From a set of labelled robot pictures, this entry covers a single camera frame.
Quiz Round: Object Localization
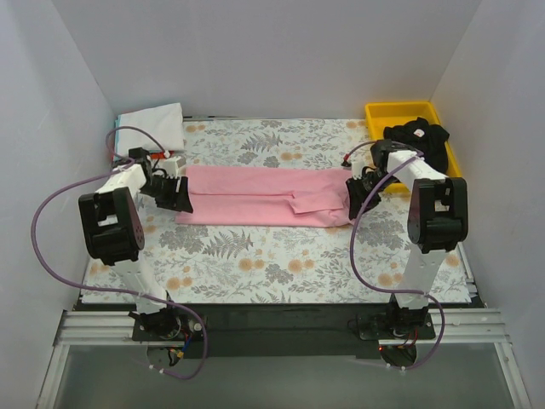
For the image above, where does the pink t-shirt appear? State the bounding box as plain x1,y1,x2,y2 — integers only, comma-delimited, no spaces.
175,165,351,228

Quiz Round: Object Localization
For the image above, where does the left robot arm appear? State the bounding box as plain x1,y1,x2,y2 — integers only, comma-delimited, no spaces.
78,147,193,341

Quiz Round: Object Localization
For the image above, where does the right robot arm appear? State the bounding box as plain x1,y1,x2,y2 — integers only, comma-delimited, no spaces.
341,140,468,340

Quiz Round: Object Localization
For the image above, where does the floral patterned table mat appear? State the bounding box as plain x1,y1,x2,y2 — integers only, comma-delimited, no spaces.
79,118,474,304

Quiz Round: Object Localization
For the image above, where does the black t-shirt in bin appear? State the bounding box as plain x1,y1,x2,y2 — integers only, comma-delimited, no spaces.
383,117,450,174

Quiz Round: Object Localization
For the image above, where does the folded teal t-shirt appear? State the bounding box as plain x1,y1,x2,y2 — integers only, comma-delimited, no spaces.
113,115,127,161

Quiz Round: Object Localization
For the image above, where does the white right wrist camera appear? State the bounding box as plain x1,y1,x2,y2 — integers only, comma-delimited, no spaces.
351,161,365,180

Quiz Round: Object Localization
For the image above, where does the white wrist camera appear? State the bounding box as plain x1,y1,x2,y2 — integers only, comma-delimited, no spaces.
351,161,365,180
158,156,186,177

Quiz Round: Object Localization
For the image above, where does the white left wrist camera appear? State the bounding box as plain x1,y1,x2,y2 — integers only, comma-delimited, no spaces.
158,156,186,177

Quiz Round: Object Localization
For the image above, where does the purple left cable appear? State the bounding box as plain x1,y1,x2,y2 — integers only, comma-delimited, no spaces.
32,125,211,381

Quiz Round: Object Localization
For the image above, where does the purple cable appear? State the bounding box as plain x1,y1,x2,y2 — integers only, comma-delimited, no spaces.
340,140,447,371
32,125,211,381

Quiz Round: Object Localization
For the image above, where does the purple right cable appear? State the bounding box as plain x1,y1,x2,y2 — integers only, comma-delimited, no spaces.
340,140,447,371

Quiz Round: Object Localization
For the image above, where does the aluminium frame rail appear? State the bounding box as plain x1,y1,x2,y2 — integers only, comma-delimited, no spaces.
55,305,509,345

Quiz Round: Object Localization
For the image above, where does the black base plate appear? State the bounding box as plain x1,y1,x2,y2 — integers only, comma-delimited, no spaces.
131,302,435,359

